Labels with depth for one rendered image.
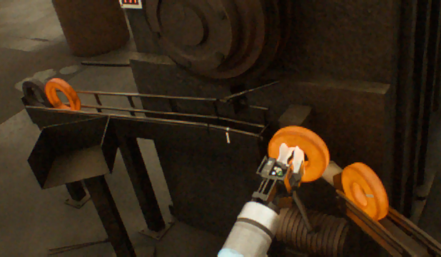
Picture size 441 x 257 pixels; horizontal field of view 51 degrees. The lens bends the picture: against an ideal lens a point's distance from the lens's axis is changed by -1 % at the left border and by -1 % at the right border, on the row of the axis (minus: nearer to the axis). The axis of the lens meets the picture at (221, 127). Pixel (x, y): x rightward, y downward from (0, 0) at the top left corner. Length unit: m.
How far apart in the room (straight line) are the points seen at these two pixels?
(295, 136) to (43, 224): 1.73
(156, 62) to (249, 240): 0.90
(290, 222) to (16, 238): 1.57
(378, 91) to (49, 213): 1.86
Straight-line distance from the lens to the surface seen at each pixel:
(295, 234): 1.43
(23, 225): 2.65
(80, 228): 2.46
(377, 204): 1.19
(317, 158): 1.16
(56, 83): 2.11
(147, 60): 1.74
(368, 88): 1.35
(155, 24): 1.36
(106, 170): 1.68
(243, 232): 1.01
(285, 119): 1.38
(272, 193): 1.05
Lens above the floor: 1.56
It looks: 33 degrees down
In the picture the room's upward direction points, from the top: 12 degrees counter-clockwise
